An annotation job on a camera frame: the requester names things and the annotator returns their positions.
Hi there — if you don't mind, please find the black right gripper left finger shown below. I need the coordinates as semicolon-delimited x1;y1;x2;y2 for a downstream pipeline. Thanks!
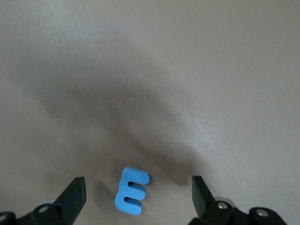
0;177;87;225

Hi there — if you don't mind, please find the blue foam letter E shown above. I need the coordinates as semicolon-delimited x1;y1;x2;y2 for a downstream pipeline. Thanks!
114;166;150;216

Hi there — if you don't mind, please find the brown table cover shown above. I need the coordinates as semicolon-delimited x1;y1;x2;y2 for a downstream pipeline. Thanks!
0;0;300;225

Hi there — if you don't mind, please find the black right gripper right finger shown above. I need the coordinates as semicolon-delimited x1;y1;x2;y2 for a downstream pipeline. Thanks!
188;175;288;225

